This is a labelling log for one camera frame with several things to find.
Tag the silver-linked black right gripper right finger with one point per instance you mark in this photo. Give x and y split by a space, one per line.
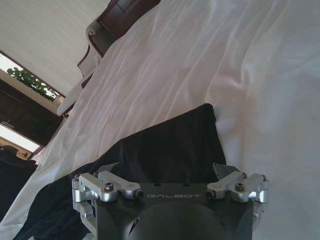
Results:
240 187

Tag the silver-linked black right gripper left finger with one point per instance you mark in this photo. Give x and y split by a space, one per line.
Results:
105 188

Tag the white wrinkled bed sheet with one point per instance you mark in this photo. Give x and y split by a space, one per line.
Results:
180 75

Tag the black garment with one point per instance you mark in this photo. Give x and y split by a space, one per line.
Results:
172 142

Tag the black bulky object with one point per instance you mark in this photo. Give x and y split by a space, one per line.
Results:
12 175

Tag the dark wooden cabinet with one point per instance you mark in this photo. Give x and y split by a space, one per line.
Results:
22 112

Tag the green leafy plant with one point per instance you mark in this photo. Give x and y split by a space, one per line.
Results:
35 82

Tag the white cushioned dark wood chair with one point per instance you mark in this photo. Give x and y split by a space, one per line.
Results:
88 58

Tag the dark wooden headboard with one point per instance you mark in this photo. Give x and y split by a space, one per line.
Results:
117 22

